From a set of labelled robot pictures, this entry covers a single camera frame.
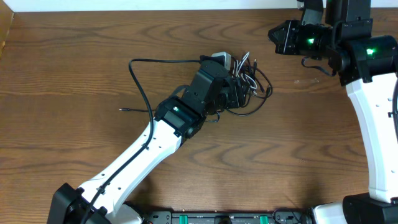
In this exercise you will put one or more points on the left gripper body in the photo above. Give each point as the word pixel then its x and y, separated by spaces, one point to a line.
pixel 236 94

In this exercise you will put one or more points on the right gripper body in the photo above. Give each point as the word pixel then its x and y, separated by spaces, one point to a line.
pixel 286 37

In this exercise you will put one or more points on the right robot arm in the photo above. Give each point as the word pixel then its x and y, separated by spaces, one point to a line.
pixel 366 65

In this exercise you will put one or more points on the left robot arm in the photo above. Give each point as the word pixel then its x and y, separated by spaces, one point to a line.
pixel 179 117

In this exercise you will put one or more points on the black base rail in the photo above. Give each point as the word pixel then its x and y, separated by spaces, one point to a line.
pixel 284 216

